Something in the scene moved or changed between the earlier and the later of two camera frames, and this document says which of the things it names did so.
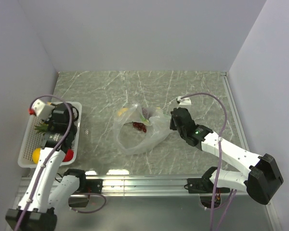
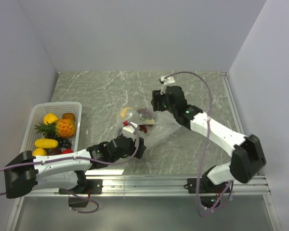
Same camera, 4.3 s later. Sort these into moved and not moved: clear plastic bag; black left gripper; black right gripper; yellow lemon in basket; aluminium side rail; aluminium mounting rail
Moved: black right gripper; black left gripper
Not moved: aluminium side rail; aluminium mounting rail; clear plastic bag; yellow lemon in basket
